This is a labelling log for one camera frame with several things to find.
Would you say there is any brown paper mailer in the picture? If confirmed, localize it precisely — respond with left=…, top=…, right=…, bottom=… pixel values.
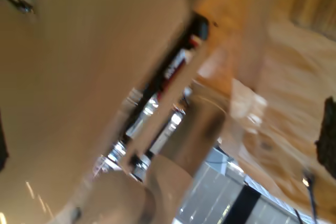
left=230, top=20, right=336, bottom=218

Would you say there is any black red control box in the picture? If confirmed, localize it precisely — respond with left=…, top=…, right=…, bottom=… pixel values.
left=145, top=11, right=211, bottom=101

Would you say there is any thin black cable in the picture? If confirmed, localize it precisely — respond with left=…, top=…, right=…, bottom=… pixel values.
left=292, top=168, right=320, bottom=224

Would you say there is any white frame bar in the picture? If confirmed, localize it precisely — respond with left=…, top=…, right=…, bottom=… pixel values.
left=122, top=42, right=212, bottom=175

